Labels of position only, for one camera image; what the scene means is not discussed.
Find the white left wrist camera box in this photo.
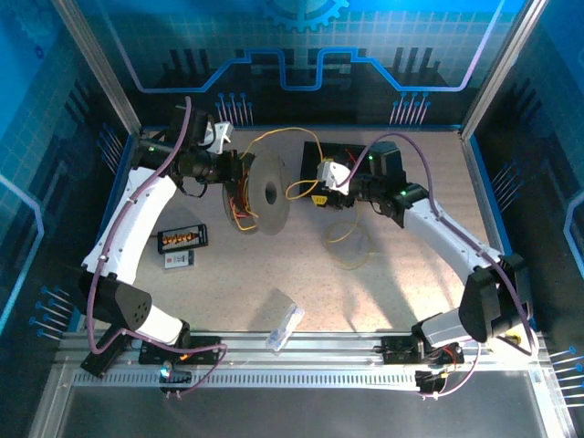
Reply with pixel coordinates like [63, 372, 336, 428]
[203, 119, 235, 154]

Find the clear plastic bag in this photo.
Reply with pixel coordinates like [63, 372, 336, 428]
[257, 287, 306, 355]

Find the aluminium frame post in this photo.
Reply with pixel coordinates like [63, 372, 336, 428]
[458, 0, 551, 141]
[49, 0, 143, 138]

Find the black perforated cable spool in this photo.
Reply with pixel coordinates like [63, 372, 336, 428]
[222, 152, 292, 237]

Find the black metal bracket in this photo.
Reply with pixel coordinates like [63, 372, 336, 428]
[79, 328, 134, 379]

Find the aluminium mounting rail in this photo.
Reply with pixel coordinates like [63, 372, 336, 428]
[57, 330, 548, 369]

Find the slotted grey cable duct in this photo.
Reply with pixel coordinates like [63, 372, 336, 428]
[72, 368, 539, 390]

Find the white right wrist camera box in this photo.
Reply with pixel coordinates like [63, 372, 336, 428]
[317, 157, 353, 193]

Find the black bit set case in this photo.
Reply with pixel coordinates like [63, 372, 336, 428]
[157, 224, 210, 256]

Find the yellow cable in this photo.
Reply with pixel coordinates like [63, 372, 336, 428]
[239, 126, 371, 271]
[230, 212, 257, 232]

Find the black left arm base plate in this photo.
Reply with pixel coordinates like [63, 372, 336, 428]
[139, 335, 225, 366]

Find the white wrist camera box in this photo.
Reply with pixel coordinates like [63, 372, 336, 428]
[203, 119, 235, 154]
[317, 157, 353, 193]

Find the white tape roll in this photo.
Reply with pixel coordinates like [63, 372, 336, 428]
[490, 328, 542, 362]

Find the small white card box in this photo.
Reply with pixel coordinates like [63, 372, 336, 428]
[163, 250, 196, 271]

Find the black adapter board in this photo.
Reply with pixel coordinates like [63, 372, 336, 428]
[413, 367, 451, 397]
[157, 360, 193, 394]

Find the black plastic bin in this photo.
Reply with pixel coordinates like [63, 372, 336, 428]
[300, 141, 381, 193]

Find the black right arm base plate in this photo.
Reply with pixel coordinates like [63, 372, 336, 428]
[381, 335, 465, 366]

